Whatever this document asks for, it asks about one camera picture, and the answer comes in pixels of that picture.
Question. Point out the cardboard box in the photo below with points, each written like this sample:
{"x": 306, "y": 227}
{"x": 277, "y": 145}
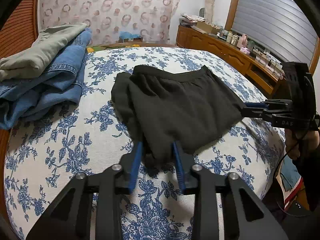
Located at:
{"x": 206, "y": 27}

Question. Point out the tied beige curtain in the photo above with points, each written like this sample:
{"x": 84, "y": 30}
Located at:
{"x": 210, "y": 2}

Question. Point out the black pants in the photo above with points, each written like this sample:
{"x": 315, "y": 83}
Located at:
{"x": 185, "y": 110}

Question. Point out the circle patterned curtain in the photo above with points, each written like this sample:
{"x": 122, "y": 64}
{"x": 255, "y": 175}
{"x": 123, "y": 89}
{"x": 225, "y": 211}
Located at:
{"x": 112, "y": 7}

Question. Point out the wooden slatted wardrobe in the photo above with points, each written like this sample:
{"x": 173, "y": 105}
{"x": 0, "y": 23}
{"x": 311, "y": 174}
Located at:
{"x": 20, "y": 27}

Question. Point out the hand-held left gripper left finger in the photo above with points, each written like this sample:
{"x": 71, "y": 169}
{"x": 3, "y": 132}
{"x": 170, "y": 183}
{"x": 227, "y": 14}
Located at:
{"x": 136, "y": 165}

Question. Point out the box with blue bag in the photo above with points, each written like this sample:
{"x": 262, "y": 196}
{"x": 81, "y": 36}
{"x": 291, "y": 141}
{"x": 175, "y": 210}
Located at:
{"x": 130, "y": 36}

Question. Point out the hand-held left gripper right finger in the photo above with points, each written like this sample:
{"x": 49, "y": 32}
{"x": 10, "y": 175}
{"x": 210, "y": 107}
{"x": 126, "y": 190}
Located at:
{"x": 179, "y": 165}

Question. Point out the wooden cabinet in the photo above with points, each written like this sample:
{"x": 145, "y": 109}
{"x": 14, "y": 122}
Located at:
{"x": 215, "y": 47}

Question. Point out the grey pants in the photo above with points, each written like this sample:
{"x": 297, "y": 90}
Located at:
{"x": 42, "y": 50}

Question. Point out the person's right hand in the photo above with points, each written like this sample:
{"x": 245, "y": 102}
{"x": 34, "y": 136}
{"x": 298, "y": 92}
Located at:
{"x": 295, "y": 143}

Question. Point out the folded floral cloth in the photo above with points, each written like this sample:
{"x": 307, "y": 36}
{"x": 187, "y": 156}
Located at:
{"x": 191, "y": 19}

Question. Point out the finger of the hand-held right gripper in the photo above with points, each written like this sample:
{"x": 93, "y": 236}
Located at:
{"x": 255, "y": 112}
{"x": 256, "y": 105}

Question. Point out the colourful floral blanket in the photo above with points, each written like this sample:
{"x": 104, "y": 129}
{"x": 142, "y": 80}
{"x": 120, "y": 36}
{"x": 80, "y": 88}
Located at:
{"x": 112, "y": 46}

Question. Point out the green bottle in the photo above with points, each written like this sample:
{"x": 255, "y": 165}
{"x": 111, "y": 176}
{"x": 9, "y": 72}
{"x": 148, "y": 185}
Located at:
{"x": 251, "y": 45}

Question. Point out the purple tissue box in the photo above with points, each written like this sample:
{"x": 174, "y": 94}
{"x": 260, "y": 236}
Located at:
{"x": 245, "y": 50}

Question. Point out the white bottles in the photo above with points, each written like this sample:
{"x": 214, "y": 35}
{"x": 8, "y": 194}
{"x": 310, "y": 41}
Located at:
{"x": 232, "y": 38}

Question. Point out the blue jeans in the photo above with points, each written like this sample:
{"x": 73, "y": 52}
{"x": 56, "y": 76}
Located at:
{"x": 50, "y": 92}

